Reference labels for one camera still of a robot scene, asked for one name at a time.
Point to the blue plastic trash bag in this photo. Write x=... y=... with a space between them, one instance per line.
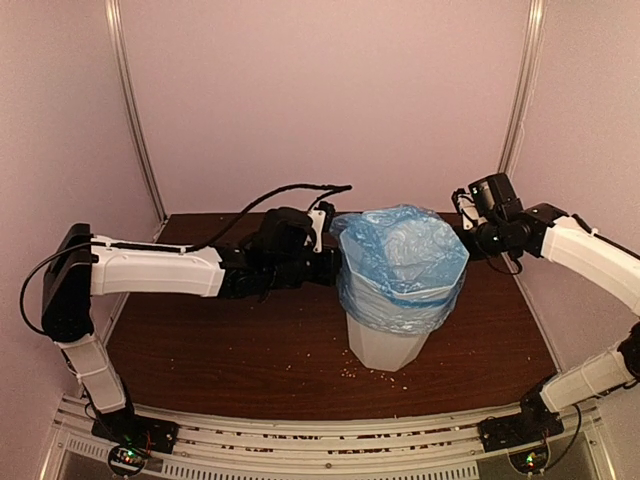
x=402 y=268

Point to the white faceted trash bin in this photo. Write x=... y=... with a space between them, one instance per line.
x=382 y=351

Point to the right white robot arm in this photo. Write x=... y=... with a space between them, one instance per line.
x=494 y=222

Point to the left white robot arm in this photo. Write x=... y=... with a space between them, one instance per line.
x=285 y=252

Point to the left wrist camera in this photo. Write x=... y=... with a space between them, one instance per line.
x=321 y=217

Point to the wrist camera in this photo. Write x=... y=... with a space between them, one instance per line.
x=465 y=207
x=321 y=217

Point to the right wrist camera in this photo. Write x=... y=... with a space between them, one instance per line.
x=465 y=207

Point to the aluminium front rail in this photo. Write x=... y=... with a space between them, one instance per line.
x=443 y=446

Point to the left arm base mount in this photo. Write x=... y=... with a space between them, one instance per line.
x=136 y=446

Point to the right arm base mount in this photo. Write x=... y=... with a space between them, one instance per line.
x=527 y=445

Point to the left aluminium corner post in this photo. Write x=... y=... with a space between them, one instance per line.
x=118 y=41

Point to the aluminium corner post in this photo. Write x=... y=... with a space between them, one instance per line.
x=525 y=87
x=118 y=41

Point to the right aluminium corner post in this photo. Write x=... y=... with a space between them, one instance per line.
x=525 y=87

